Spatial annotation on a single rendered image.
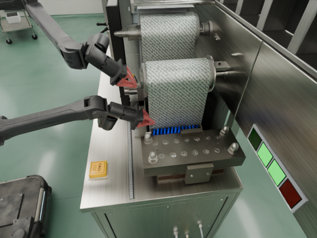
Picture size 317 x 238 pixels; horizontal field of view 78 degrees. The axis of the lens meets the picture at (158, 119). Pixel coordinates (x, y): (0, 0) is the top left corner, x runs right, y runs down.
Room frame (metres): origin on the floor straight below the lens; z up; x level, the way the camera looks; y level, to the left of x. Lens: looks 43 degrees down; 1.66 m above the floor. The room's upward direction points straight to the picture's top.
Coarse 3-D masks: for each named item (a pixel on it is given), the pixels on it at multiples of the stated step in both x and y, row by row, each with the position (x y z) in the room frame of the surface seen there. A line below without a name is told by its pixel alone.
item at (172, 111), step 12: (180, 96) 0.62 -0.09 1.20; (192, 96) 0.63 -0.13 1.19; (204, 96) 0.63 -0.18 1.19; (156, 108) 0.61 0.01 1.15; (168, 108) 0.61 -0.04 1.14; (180, 108) 0.62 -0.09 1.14; (192, 108) 0.63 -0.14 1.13; (156, 120) 0.61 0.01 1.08; (168, 120) 0.61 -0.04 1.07; (180, 120) 0.62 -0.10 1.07; (192, 120) 0.63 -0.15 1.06
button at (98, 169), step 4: (92, 164) 0.49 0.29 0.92; (96, 164) 0.49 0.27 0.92; (100, 164) 0.49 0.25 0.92; (104, 164) 0.49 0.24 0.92; (92, 168) 0.47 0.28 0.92; (96, 168) 0.47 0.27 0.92; (100, 168) 0.47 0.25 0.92; (104, 168) 0.47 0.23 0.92; (92, 172) 0.45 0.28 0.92; (96, 172) 0.45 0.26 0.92; (100, 172) 0.45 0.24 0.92; (104, 172) 0.45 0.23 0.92; (92, 176) 0.44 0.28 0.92; (96, 176) 0.44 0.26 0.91; (100, 176) 0.44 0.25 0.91; (104, 176) 0.44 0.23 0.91
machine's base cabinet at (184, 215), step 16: (240, 192) 0.40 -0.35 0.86; (128, 208) 0.33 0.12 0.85; (144, 208) 0.34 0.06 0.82; (160, 208) 0.35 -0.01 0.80; (176, 208) 0.36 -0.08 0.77; (192, 208) 0.37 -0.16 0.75; (208, 208) 0.38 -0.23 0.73; (224, 208) 0.39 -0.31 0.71; (112, 224) 0.32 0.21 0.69; (128, 224) 0.33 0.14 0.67; (144, 224) 0.34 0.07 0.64; (160, 224) 0.35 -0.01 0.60; (176, 224) 0.36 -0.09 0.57; (192, 224) 0.38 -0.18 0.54; (208, 224) 0.39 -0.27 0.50
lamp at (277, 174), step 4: (272, 164) 0.31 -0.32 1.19; (276, 164) 0.30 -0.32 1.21; (268, 168) 0.31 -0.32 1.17; (272, 168) 0.31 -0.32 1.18; (276, 168) 0.30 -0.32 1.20; (280, 168) 0.29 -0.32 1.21; (272, 172) 0.30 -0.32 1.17; (276, 172) 0.29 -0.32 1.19; (280, 172) 0.28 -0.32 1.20; (272, 176) 0.29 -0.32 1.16; (276, 176) 0.28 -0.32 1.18; (280, 176) 0.27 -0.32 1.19; (284, 176) 0.27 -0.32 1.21; (276, 180) 0.28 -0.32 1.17; (280, 180) 0.27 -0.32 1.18; (276, 184) 0.27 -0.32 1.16
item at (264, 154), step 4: (264, 144) 0.37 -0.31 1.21; (260, 148) 0.37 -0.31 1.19; (264, 148) 0.36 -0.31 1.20; (260, 152) 0.37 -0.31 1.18; (264, 152) 0.35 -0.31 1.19; (268, 152) 0.34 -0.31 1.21; (260, 156) 0.36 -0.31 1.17; (264, 156) 0.35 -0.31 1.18; (268, 156) 0.34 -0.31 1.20; (272, 156) 0.33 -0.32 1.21; (264, 160) 0.34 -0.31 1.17; (268, 160) 0.33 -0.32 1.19; (264, 164) 0.33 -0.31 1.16
